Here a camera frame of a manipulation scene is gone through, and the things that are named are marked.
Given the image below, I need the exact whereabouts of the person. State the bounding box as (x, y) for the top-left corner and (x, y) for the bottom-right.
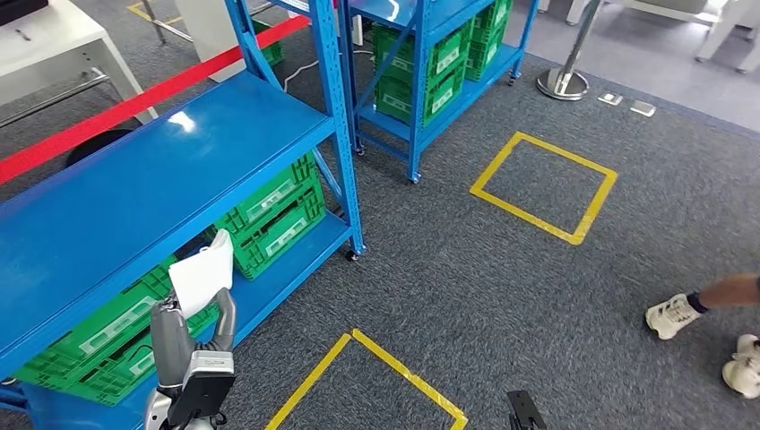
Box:
(645, 272), (760, 400)

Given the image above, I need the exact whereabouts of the white desk with papers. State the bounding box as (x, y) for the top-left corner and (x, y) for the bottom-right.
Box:
(0, 0), (160, 129)

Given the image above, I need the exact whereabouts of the red barrier belt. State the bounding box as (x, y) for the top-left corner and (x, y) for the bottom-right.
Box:
(0, 14), (313, 186)

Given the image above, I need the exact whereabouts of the white floor cable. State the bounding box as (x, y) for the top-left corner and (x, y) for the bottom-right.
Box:
(281, 50), (376, 93)

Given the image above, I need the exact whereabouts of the blue shelf rack with crates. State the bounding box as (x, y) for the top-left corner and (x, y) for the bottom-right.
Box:
(335, 0), (541, 184)

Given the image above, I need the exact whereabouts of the dark right wrist camera bracket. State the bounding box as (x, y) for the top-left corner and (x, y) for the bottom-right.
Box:
(505, 390), (548, 430)

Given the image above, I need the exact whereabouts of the green plastic crate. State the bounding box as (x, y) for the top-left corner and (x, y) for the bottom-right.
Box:
(234, 188), (328, 281)
(13, 254), (222, 381)
(65, 308), (222, 408)
(252, 21), (285, 67)
(374, 64), (467, 129)
(213, 154), (324, 236)
(372, 21), (471, 90)
(471, 0), (513, 43)
(464, 32), (509, 82)

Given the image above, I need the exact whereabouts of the wide blue metal shelf rack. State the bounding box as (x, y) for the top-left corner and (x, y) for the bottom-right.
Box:
(0, 0), (367, 430)

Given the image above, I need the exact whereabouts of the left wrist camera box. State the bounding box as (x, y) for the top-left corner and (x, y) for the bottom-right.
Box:
(168, 349), (237, 428)

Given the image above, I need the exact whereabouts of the chrome stanchion post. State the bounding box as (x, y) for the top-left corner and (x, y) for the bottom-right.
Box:
(536, 0), (602, 102)

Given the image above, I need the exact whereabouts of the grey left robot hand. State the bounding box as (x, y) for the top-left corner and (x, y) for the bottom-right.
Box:
(149, 288), (238, 390)

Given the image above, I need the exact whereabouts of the black desktop device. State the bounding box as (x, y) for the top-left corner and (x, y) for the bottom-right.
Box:
(0, 0), (50, 28)

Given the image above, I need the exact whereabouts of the black round ribbed seat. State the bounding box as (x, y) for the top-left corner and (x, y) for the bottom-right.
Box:
(64, 128), (134, 170)

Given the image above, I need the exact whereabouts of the white plastic shell part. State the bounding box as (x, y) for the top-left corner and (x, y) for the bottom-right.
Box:
(168, 228), (235, 321)

